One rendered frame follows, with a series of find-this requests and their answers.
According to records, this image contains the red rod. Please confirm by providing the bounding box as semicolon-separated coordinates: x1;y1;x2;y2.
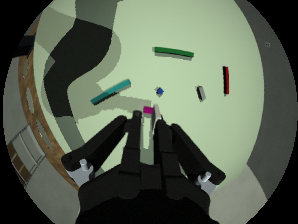
223;66;229;94

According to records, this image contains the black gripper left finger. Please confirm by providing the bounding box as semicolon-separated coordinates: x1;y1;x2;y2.
61;101;144;202

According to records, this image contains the turquoise rod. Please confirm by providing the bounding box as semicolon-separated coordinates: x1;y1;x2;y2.
90;79;131;104

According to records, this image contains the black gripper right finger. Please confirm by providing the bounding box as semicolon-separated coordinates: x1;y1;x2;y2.
151;104;226;203

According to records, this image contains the dark green rod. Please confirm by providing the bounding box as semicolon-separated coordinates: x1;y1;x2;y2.
154;47;194;58

